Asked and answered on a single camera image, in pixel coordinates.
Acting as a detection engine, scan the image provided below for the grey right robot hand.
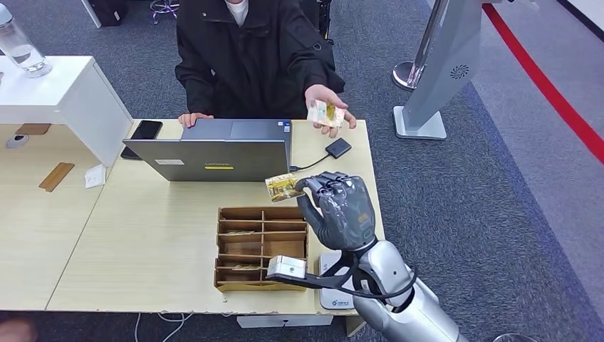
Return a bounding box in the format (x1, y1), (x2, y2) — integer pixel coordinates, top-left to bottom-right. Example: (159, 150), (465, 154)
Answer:
(294, 171), (378, 252)

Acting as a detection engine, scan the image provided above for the person's left hand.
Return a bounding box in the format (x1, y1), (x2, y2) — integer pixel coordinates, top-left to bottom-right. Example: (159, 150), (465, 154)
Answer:
(304, 83), (358, 139)

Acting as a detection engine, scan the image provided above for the person's right hand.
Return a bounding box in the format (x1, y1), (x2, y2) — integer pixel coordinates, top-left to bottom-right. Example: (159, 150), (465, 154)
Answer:
(177, 111), (214, 129)

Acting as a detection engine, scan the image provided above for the orange forest hotel card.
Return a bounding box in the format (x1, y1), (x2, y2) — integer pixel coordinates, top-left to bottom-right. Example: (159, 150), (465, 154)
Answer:
(306, 99), (345, 129)

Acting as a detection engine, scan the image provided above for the person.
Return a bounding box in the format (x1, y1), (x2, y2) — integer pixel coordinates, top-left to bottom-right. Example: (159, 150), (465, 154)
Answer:
(175, 0), (358, 139)

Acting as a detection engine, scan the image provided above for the white card reader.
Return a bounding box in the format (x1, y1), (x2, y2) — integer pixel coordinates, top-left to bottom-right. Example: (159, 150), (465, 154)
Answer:
(318, 251), (360, 311)

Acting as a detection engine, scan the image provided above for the wooden card organizer box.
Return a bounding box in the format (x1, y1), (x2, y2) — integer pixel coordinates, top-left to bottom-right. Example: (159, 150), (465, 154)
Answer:
(213, 206), (310, 293)

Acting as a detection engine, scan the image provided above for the grey laptop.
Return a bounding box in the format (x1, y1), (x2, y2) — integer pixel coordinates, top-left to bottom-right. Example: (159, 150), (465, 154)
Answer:
(123, 118), (292, 183)

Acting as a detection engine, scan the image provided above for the black smartphone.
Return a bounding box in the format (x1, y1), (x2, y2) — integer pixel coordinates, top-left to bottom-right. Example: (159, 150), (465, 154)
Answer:
(120, 120), (165, 160)

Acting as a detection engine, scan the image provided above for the black external drive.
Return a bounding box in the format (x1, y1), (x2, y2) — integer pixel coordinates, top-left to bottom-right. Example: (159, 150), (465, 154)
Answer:
(325, 138), (353, 160)

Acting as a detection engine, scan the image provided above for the white paper note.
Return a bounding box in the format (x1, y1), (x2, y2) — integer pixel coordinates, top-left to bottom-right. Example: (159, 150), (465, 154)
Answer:
(85, 163), (108, 190)

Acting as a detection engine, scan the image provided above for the chrome stool base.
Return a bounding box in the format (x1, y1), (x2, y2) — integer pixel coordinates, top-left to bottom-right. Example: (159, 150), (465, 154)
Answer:
(150, 0), (192, 24)

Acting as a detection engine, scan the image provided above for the white desk shelf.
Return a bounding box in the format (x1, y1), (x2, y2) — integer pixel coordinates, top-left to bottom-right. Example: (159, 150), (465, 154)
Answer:
(0, 56), (135, 168)

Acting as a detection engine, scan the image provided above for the silver kiosk stand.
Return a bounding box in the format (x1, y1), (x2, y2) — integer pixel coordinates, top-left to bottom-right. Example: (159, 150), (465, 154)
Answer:
(392, 0), (501, 142)

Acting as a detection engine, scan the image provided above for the black case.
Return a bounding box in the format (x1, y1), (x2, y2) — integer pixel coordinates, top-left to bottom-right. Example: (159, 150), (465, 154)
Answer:
(88, 0), (129, 27)

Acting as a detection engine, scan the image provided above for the brown wooden strip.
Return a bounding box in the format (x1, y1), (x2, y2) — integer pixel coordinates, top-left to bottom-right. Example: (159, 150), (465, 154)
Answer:
(38, 162), (76, 193)

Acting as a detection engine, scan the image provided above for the clear water bottle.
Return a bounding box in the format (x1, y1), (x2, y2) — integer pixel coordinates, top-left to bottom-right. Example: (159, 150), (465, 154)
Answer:
(0, 2), (53, 79)

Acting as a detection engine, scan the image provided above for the clear round glass object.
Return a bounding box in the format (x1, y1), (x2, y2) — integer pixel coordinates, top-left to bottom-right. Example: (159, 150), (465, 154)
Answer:
(493, 333), (539, 342)

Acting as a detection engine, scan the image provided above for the black drive cable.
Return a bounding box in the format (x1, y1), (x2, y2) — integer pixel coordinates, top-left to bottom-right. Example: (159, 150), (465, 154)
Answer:
(290, 153), (331, 172)

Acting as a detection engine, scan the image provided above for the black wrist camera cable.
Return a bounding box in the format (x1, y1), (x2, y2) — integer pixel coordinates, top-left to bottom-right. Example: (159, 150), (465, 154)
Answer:
(265, 252), (420, 313)

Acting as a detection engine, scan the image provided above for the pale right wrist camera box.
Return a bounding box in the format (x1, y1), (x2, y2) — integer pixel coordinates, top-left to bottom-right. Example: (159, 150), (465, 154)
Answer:
(266, 255), (308, 280)

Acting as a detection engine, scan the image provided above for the chrome stanchion post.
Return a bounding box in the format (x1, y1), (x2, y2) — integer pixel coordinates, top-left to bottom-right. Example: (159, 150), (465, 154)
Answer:
(391, 0), (452, 92)

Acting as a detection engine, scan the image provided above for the white under-desk bracket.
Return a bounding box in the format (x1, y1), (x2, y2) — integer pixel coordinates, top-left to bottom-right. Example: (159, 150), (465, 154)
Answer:
(236, 314), (335, 329)

